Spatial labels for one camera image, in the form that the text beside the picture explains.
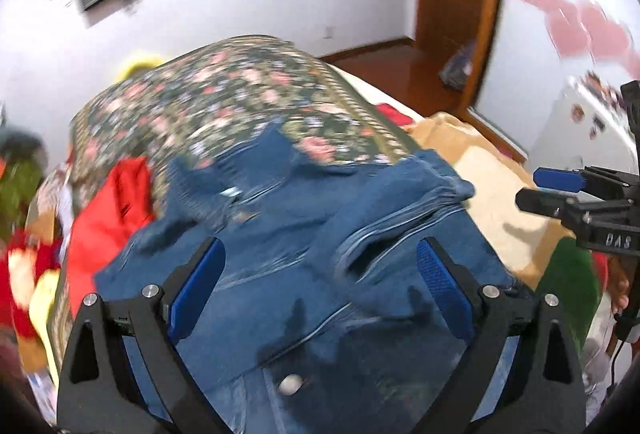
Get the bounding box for dark bag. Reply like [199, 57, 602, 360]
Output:
[439, 40, 477, 91]

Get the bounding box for grey garment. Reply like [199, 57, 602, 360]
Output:
[0, 127, 48, 165]

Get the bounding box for red and yellow knitted cloth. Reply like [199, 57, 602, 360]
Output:
[0, 228, 67, 345]

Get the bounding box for green covered cabinet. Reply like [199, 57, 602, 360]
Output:
[0, 154, 47, 235]

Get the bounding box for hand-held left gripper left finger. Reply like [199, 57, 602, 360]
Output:
[56, 237, 236, 434]

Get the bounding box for blue denim jeans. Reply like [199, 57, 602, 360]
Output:
[94, 124, 521, 434]

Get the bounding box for beige blanket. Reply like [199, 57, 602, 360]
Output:
[402, 111, 578, 292]

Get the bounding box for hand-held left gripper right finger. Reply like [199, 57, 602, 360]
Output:
[400, 237, 587, 434]

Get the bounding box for person's right hand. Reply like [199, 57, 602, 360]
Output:
[606, 254, 632, 315]

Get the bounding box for floral dark green blanket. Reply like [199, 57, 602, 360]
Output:
[47, 34, 426, 380]

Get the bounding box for green cloth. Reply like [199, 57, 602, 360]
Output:
[536, 237, 610, 352]

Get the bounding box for white cabinet with stickers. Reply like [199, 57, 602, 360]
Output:
[529, 73, 637, 176]

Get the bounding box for yellow fuzzy object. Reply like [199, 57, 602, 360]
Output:
[112, 53, 167, 84]

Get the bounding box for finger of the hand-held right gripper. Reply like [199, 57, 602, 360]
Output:
[515, 187, 596, 235]
[532, 165, 640, 201]

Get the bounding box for white sliding wardrobe door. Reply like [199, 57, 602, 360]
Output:
[472, 0, 640, 155]

